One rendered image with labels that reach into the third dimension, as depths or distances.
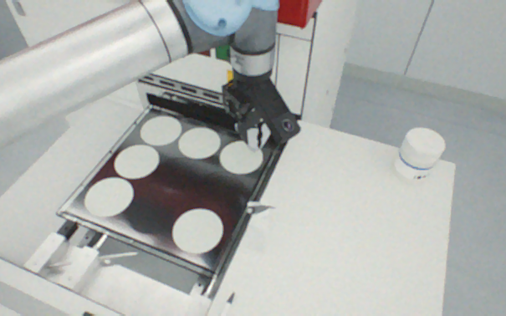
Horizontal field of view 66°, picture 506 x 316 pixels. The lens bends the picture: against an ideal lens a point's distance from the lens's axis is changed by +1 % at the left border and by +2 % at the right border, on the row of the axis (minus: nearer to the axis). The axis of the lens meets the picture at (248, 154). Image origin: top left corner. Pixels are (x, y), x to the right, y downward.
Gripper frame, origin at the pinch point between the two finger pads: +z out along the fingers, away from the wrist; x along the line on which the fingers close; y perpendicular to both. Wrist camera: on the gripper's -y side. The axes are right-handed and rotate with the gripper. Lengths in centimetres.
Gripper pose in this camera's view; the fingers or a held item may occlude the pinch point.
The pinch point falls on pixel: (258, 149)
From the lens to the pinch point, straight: 80.8
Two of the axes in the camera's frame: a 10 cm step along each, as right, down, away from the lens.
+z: 0.0, 6.5, 7.6
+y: -6.0, -6.1, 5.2
